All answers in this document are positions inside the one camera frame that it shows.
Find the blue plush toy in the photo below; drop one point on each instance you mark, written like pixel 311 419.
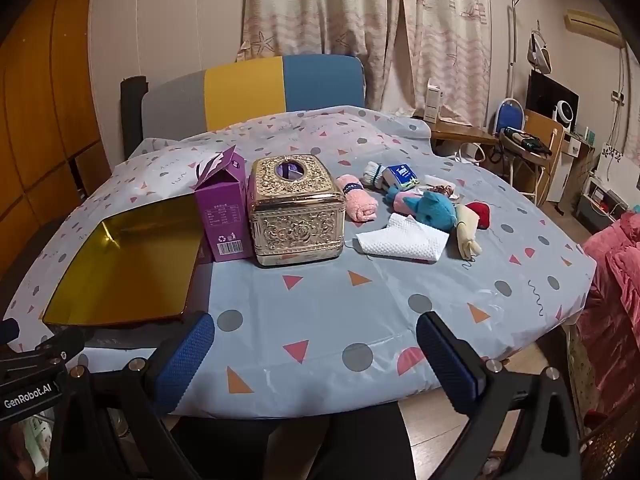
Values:
pixel 430 210

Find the person's dark pants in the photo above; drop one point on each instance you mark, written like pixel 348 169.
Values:
pixel 300 450

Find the tall white box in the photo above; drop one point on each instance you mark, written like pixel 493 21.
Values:
pixel 434 102

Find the white socks with blue stripe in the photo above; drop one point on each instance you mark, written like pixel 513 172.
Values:
pixel 375 175

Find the gold tin tray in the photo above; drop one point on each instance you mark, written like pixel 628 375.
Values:
pixel 125 260

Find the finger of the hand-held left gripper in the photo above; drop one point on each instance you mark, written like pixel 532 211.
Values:
pixel 65 342

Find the wooden wardrobe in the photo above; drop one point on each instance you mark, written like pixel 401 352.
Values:
pixel 45 110

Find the grey yellow blue chair back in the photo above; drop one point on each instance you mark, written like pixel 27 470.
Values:
pixel 250 90

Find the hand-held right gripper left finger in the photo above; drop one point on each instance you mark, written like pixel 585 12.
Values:
pixel 185 362

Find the gold embossed tissue box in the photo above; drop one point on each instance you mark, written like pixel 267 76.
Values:
pixel 300 220

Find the air conditioner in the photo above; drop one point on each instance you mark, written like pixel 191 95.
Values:
pixel 592 25

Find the purple carton box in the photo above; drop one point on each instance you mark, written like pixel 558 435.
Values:
pixel 225 215

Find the brown satin scrunchie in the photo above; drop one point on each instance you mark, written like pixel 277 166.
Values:
pixel 444 191

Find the blue tissue packet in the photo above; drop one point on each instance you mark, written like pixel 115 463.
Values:
pixel 400 174

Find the black monitor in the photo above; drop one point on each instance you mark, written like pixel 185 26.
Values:
pixel 542 92

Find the pink fuzzy sock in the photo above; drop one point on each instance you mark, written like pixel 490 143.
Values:
pixel 357 205

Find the black hair tool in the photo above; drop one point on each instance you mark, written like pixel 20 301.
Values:
pixel 525 141

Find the patterned plastic tablecloth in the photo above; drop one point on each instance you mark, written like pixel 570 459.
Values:
pixel 350 310

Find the cluttered low shelf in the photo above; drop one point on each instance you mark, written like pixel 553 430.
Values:
pixel 600 200

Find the wooden side desk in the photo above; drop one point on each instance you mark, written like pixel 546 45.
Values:
pixel 460 135

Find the beige cloth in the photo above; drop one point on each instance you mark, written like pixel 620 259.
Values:
pixel 467 235

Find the printed curtain panel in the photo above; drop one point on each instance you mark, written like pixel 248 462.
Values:
pixel 325 5
pixel 450 20

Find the white garment steamer pole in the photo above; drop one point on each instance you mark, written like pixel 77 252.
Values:
pixel 511 35

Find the rattan chair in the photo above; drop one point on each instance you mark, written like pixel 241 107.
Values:
pixel 615 450

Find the white round fan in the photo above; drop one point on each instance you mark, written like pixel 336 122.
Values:
pixel 565 112

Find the pink quilt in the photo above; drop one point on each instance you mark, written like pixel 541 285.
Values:
pixel 615 285

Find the white paper napkin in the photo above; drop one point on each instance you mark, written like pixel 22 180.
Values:
pixel 400 240

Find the hanging steam iron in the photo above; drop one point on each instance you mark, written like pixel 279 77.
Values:
pixel 539 52

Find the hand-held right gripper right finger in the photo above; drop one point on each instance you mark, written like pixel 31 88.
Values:
pixel 450 365

